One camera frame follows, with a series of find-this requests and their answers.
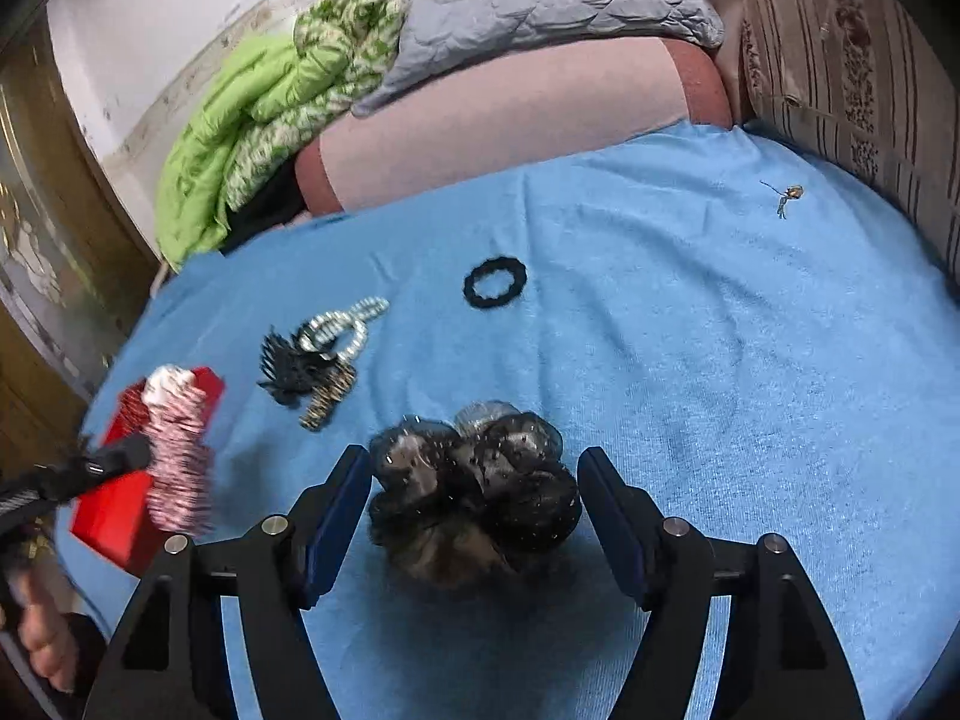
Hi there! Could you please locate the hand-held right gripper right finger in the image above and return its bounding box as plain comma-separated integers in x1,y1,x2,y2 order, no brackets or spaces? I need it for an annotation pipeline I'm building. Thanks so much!
577,446,871,720

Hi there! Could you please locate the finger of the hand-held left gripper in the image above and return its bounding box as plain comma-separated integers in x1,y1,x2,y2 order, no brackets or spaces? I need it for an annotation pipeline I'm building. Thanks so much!
56,436,155,502

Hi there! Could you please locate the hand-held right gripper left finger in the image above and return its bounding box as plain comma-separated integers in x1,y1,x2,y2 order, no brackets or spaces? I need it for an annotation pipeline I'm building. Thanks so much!
82,444,374,720

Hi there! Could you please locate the red box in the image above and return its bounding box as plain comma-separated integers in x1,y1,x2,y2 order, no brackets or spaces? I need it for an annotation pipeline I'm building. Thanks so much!
71,366,226,578

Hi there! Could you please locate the red white striped scrunchie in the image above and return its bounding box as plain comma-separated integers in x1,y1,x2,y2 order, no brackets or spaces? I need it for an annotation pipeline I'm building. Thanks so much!
142,382,215,537

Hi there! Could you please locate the black mesh scrunchie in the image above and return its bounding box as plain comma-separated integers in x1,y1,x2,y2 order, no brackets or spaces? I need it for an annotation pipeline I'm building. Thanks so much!
367,399,582,590

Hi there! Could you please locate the pearl bead bracelet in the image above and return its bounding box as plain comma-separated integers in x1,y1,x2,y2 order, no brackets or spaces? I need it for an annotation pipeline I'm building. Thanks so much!
330,296,391,338
300,311,370,362

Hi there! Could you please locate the black hair tie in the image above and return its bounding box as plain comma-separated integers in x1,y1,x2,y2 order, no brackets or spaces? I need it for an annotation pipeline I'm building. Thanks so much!
463,255,528,310

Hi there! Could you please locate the person's left hand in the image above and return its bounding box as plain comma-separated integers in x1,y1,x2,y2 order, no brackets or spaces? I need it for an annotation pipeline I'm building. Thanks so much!
0,566,80,695

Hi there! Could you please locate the dark red patterned scrunchie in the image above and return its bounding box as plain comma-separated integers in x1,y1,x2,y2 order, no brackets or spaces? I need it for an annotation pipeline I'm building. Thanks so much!
112,382,155,440

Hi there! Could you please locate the white printed scrunchie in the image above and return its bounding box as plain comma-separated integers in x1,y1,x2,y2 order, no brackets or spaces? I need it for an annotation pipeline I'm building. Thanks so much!
142,364,197,402

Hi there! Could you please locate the leopard print hair clip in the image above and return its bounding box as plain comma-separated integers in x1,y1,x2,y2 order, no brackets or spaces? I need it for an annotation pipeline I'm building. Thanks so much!
300,364,355,432

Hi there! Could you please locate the blue blanket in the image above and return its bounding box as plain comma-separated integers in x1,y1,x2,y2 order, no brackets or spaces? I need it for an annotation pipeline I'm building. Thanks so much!
56,120,953,720

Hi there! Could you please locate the black claw hair clip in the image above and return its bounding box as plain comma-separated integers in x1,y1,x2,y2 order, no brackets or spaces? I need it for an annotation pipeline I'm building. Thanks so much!
257,326,331,410

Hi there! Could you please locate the wooden cabinet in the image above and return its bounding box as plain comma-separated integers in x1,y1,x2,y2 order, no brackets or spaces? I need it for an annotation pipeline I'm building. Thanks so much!
0,15,162,451

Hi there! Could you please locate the black cloth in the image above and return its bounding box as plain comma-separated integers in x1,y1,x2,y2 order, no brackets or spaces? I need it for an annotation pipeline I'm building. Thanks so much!
221,161,308,250

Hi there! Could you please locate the green quilt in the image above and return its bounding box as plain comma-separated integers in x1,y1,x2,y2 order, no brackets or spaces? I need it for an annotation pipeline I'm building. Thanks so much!
154,37,331,271

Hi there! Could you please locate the small metal earring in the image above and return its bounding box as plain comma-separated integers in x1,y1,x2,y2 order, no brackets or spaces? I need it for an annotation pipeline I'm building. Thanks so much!
759,180,807,221

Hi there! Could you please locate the pink pillow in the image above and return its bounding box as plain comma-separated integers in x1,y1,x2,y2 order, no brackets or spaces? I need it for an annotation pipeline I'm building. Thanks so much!
294,37,732,215

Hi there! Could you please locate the green white patterned cloth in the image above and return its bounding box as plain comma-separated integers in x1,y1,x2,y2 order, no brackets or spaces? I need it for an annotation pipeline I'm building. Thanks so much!
225,0,406,211

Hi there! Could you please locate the striped floral cushion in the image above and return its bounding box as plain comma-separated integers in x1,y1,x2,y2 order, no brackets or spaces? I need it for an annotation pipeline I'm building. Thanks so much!
739,0,960,286

